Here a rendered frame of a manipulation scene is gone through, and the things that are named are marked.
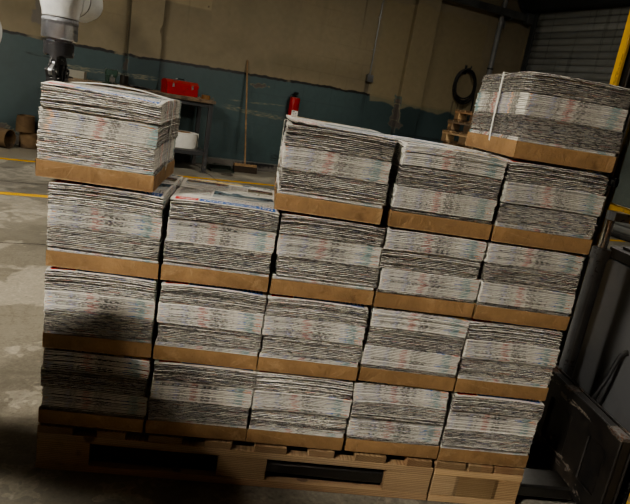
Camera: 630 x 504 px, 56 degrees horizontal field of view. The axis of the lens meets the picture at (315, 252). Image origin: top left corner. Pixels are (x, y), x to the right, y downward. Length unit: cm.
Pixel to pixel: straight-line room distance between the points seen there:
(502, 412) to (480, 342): 25
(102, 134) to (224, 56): 690
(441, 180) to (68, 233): 98
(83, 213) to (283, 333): 61
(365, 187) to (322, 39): 739
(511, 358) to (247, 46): 714
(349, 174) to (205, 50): 688
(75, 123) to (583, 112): 129
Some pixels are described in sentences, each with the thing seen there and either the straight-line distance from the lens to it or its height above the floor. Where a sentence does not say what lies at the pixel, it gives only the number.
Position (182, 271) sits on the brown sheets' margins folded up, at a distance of 160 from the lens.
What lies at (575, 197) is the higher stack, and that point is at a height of 99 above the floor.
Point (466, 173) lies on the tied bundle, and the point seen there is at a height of 101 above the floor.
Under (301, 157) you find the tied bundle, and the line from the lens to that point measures 153.
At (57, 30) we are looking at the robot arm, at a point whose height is 119.
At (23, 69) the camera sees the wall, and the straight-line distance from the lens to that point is 813.
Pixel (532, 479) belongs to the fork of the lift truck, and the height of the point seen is 7.
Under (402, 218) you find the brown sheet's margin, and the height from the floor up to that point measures 86.
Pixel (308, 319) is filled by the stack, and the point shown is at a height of 55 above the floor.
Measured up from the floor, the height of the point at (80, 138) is 94.
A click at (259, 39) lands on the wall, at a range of 855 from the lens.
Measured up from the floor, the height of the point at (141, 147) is 94.
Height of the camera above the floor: 113
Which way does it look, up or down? 14 degrees down
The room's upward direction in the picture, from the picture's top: 10 degrees clockwise
